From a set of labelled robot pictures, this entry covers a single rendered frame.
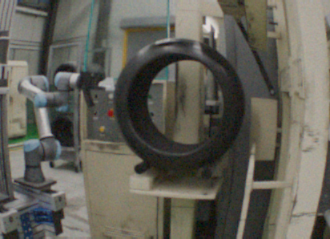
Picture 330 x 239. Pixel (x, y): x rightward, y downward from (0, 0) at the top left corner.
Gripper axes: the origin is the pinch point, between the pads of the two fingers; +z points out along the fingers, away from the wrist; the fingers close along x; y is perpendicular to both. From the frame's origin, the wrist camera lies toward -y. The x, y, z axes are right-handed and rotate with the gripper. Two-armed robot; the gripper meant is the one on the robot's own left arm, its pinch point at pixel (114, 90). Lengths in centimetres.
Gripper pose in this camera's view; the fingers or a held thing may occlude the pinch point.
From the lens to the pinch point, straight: 172.1
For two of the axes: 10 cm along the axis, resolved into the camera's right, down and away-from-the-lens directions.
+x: 2.4, -0.7, 9.7
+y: 1.4, -9.8, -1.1
